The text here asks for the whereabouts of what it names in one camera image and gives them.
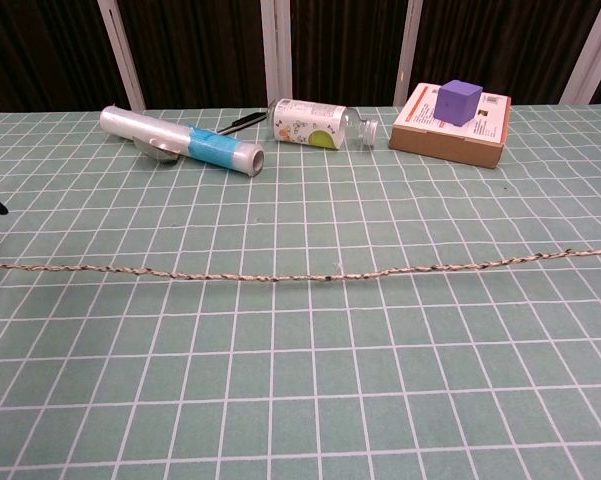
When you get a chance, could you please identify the metal spoon black handle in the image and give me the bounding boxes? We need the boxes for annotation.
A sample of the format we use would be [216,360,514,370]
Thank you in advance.
[132,111,266,167]

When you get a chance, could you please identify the beige black braided rope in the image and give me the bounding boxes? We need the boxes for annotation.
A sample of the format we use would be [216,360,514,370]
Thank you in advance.
[0,246,601,282]

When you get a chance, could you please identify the clear bottle white printed label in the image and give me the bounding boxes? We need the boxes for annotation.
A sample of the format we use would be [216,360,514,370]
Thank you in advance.
[267,97,380,151]

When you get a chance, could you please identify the green white grid tablecloth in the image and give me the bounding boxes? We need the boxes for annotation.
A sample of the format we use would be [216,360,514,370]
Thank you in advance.
[0,103,601,480]

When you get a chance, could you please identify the clear wrap roll blue label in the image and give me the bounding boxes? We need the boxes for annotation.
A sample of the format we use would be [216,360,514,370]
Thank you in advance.
[98,103,266,177]

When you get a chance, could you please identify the dark brown backdrop curtain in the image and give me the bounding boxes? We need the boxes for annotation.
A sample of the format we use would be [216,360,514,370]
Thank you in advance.
[0,0,601,115]

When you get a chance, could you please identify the purple foam cube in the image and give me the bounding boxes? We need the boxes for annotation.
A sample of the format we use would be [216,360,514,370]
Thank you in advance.
[433,78,484,126]

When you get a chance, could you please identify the white metal frame post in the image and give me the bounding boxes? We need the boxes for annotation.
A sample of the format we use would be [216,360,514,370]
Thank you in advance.
[259,0,294,109]
[96,0,147,112]
[393,0,425,107]
[559,0,601,105]

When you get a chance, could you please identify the flat brown cardboard box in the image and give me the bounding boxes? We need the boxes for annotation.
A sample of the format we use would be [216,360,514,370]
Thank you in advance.
[387,82,513,170]

